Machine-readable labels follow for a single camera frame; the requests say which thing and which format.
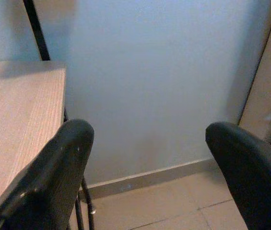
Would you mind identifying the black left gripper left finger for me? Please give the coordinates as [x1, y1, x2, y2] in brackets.
[0, 119, 95, 230]

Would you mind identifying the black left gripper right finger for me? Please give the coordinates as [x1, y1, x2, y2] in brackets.
[205, 121, 271, 230]

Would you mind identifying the wooden table with black frame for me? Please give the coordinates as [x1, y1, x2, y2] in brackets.
[0, 0, 96, 230]

